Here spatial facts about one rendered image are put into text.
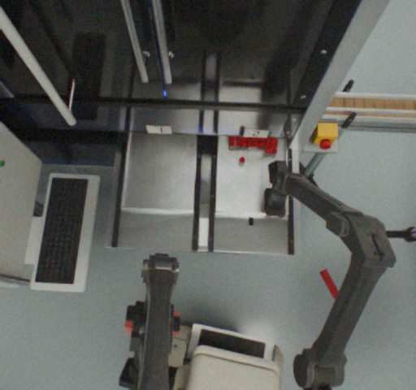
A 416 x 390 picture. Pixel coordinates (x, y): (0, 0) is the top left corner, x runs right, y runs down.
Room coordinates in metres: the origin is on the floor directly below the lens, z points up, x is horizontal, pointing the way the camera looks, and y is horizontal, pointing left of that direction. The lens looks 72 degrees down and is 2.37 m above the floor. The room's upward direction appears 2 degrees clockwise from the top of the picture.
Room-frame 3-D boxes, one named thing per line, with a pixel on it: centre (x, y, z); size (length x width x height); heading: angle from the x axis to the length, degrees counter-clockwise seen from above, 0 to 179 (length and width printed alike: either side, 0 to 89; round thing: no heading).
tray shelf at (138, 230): (0.46, 0.01, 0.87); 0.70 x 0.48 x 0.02; 89
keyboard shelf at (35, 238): (0.30, 0.57, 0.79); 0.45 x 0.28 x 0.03; 179
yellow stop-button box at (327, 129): (0.64, -0.41, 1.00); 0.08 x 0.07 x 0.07; 179
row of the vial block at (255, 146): (0.61, -0.16, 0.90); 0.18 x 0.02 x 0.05; 89
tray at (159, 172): (0.53, 0.18, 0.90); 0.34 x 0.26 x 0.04; 179
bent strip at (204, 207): (0.31, 0.01, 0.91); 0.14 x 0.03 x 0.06; 179
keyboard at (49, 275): (0.30, 0.54, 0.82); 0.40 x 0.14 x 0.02; 179
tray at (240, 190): (0.53, -0.16, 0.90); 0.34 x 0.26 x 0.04; 179
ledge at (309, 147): (0.68, -0.43, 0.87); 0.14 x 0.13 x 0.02; 179
